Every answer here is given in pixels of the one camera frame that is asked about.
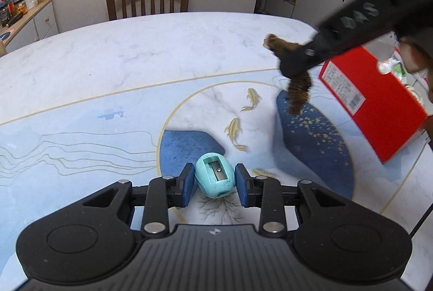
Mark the dark jars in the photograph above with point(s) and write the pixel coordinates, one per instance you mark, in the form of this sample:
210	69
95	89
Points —
12	12

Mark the white sideboard cabinet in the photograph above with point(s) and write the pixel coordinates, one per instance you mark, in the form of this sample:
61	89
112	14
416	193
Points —
30	24

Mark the brown furry toy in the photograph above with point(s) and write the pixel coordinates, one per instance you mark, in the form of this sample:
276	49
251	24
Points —
299	91

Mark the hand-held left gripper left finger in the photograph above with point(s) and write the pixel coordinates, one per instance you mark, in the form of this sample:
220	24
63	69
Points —
187	188

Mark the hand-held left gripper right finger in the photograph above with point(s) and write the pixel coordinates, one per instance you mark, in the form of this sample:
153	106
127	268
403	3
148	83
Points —
242	188

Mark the person's right hand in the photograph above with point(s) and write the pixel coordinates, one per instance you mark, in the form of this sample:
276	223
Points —
419	59

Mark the red cardboard box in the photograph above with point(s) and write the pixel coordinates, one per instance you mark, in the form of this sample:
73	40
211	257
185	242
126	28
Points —
372	101

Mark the plastic bag of tissue packs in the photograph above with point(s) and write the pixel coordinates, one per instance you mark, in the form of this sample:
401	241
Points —
392	69

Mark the teal egg-shaped pencil sharpener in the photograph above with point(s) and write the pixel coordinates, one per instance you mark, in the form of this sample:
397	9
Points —
214	176

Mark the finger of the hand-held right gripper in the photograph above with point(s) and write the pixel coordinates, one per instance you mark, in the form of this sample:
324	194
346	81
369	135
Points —
355	27

